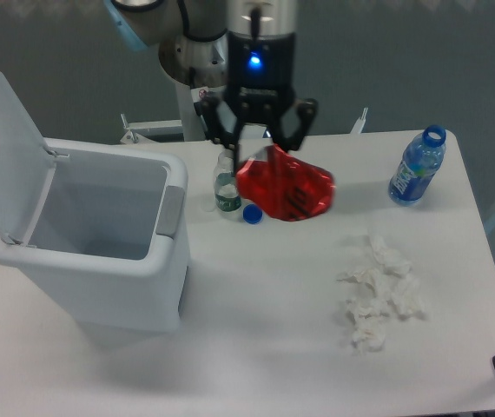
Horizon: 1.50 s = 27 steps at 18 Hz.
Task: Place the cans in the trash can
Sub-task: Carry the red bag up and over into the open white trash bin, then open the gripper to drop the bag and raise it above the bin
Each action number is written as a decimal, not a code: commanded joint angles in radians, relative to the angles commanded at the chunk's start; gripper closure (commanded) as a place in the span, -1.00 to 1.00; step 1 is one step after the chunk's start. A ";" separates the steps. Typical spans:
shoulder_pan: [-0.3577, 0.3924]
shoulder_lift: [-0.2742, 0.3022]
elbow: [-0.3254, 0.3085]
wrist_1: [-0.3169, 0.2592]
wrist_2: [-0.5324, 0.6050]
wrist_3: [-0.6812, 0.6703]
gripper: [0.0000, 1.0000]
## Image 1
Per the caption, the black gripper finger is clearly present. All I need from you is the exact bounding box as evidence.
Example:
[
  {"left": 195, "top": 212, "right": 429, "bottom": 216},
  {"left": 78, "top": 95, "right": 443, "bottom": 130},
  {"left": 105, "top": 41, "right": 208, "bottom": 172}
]
[
  {"left": 201, "top": 95, "right": 241, "bottom": 175},
  {"left": 267, "top": 98, "right": 318, "bottom": 153}
]

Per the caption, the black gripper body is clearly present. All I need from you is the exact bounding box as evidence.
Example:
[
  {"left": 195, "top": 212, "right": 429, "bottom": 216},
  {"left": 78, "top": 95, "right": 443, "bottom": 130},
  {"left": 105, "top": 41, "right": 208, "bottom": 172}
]
[{"left": 223, "top": 31, "right": 296, "bottom": 136}]

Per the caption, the crushed red can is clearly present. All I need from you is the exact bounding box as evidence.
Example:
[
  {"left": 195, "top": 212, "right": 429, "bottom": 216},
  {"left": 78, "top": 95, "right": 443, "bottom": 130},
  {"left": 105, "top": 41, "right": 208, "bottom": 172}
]
[{"left": 235, "top": 145, "right": 335, "bottom": 222}]

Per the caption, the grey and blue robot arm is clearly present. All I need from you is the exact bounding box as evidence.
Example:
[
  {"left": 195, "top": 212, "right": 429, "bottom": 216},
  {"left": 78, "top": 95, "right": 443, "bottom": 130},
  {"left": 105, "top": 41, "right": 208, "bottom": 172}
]
[{"left": 104, "top": 1, "right": 318, "bottom": 160}]

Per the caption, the white trash can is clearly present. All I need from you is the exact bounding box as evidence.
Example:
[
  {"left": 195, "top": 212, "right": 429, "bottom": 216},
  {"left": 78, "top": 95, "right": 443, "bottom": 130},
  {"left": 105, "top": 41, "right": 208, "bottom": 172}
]
[{"left": 0, "top": 139, "right": 190, "bottom": 333}]

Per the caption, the white trash can lid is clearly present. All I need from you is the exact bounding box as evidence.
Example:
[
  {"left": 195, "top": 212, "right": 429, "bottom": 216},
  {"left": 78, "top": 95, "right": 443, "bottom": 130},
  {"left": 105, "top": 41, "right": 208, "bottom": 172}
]
[{"left": 0, "top": 72, "right": 64, "bottom": 245}]

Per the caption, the clear bottle green label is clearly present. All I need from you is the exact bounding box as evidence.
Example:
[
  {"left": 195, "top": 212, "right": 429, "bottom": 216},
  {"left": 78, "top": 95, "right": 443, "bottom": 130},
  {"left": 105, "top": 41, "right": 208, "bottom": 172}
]
[{"left": 213, "top": 149, "right": 241, "bottom": 222}]

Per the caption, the white bottle cap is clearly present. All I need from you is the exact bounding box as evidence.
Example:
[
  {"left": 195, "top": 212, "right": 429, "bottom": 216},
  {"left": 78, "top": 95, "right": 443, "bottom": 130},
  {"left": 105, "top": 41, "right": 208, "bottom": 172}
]
[{"left": 201, "top": 199, "right": 216, "bottom": 212}]

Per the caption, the blue bottle cap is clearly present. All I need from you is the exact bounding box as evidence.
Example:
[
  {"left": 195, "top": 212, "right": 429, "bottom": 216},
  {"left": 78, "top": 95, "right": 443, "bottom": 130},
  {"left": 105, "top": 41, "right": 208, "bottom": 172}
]
[{"left": 242, "top": 203, "right": 263, "bottom": 225}]

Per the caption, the blue plastic bottle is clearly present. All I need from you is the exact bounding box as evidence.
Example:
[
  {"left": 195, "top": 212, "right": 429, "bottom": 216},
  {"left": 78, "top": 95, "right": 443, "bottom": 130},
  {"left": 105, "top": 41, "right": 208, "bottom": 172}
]
[{"left": 388, "top": 124, "right": 446, "bottom": 206}]

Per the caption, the crumpled white tissue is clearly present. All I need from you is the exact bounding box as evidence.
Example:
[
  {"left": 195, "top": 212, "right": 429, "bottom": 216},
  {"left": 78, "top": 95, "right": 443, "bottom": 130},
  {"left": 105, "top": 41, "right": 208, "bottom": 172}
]
[{"left": 339, "top": 234, "right": 428, "bottom": 354}]

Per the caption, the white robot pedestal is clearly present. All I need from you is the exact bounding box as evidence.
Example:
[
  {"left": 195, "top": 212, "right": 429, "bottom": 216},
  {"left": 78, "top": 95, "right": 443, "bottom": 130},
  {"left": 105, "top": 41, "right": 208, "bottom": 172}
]
[{"left": 157, "top": 34, "right": 231, "bottom": 142}]

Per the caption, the white metal base frame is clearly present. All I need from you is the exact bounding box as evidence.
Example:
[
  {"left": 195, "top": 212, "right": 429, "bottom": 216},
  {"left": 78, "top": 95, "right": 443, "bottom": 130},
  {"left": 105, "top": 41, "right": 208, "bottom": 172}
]
[{"left": 120, "top": 107, "right": 368, "bottom": 144}]

